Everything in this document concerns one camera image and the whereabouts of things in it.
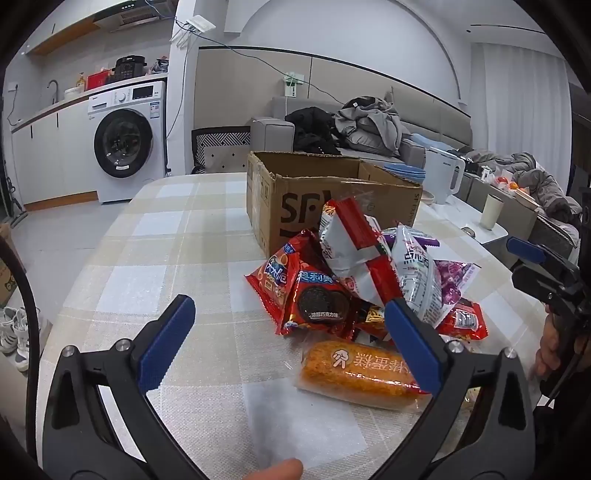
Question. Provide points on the white electric kettle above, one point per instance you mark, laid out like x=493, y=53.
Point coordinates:
x=443, y=175

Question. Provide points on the orange cake packet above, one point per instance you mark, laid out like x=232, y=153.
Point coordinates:
x=355, y=374

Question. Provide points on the red biscuit packet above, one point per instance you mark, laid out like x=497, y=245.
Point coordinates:
x=270, y=286

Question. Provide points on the grey sofa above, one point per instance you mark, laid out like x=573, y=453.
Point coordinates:
x=272, y=131

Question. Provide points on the grey clothes pile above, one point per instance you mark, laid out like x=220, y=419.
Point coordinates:
x=369, y=127

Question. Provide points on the black jacket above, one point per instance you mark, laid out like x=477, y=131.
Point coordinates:
x=311, y=129

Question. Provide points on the white washing machine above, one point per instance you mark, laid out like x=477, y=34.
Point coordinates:
x=122, y=138

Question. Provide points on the white base cabinet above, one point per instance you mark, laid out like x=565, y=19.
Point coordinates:
x=51, y=152

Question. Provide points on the purple candy packet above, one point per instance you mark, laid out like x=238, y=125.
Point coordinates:
x=455, y=279

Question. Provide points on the beige plate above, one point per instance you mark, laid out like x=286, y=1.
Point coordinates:
x=428, y=196

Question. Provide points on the white sneakers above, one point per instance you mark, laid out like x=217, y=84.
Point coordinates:
x=16, y=337

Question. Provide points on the black kitchen faucet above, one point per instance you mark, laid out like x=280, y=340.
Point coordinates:
x=53, y=90

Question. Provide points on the brown cardboard box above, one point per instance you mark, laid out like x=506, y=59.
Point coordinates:
x=277, y=198

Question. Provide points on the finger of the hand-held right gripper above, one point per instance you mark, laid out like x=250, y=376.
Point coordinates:
x=535, y=281
x=524, y=249

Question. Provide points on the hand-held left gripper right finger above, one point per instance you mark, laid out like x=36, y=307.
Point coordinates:
x=411, y=341

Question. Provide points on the white cup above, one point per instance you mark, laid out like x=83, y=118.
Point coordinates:
x=490, y=212

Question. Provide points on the yellow bottle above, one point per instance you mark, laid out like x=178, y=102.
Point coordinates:
x=81, y=83

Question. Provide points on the range hood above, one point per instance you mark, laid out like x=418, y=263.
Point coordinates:
x=138, y=14

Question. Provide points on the red chocolate cookie packet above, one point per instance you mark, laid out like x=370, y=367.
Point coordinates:
x=321, y=304

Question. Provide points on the white wall cabinet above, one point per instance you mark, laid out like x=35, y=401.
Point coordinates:
x=60, y=27

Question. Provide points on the red box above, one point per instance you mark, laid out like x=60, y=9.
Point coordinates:
x=97, y=81

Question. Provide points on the plaid tablecloth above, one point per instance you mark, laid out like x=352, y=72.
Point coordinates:
x=175, y=258

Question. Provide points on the red and white snack packet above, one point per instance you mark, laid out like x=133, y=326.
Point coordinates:
x=351, y=249

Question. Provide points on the grey blanket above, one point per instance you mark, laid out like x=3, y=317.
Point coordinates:
x=540, y=184

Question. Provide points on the white marble side table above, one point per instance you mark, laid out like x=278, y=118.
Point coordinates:
x=461, y=221

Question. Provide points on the wall socket with green plug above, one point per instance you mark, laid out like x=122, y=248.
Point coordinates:
x=290, y=83

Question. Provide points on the person's right hand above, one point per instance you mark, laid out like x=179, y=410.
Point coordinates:
x=551, y=346

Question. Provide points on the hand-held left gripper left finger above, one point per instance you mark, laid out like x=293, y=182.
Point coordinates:
x=166, y=341

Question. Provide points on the white bowl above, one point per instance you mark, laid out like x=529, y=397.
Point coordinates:
x=73, y=92

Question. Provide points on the white and purple snack packet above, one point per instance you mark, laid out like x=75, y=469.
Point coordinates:
x=418, y=277

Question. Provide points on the small red snack packet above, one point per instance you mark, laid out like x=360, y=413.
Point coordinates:
x=464, y=321

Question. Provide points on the light blue pillow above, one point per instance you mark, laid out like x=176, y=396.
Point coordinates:
x=429, y=141

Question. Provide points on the cardboard box on floor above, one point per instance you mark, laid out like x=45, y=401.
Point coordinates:
x=7, y=272

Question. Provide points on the white router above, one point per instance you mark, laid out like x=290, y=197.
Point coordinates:
x=194, y=27

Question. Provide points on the dark red snack packet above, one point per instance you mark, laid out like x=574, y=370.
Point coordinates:
x=371, y=321

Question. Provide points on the black pressure cooker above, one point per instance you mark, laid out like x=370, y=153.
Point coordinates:
x=130, y=68

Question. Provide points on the person's left hand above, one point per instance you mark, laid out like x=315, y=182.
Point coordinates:
x=274, y=470

